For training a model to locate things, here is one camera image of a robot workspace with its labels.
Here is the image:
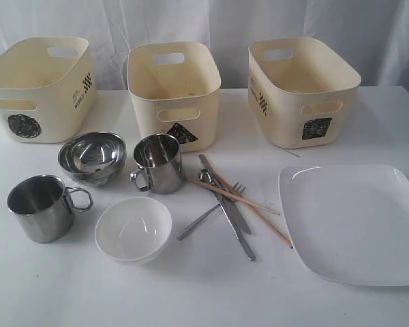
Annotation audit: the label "steel mug with octagonal handle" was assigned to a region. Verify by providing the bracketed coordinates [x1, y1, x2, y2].
[7, 174, 93, 243]

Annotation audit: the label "cream bin with square mark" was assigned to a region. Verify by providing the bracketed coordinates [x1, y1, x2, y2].
[248, 37, 361, 149]

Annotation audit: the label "wooden chopstick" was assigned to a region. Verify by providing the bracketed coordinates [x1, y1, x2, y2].
[202, 166, 294, 249]
[186, 176, 280, 215]

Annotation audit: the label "white square plate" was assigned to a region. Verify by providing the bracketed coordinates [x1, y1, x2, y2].
[278, 164, 409, 287]

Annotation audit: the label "white ceramic bowl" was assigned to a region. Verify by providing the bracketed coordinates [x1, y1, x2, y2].
[94, 197, 173, 266]

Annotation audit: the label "cream bin with circle mark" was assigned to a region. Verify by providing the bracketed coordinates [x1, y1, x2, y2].
[0, 36, 97, 143]

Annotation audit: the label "white curtain backdrop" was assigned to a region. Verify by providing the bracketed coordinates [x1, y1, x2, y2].
[0, 1, 409, 92]

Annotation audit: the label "steel fork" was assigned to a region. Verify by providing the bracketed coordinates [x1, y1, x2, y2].
[177, 182, 246, 240]

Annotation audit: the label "cream bin with triangle mark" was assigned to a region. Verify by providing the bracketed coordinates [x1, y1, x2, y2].
[127, 42, 221, 153]

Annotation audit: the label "steel table knife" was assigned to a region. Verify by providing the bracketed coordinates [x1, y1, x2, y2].
[199, 154, 252, 234]

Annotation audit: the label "steel mug with round handle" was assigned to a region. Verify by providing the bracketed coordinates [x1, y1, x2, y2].
[130, 134, 185, 194]

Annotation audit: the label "steel spoon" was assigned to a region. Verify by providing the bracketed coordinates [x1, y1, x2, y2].
[198, 169, 256, 262]

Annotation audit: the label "stainless steel nested bowls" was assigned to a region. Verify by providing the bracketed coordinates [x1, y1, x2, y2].
[57, 131, 127, 187]

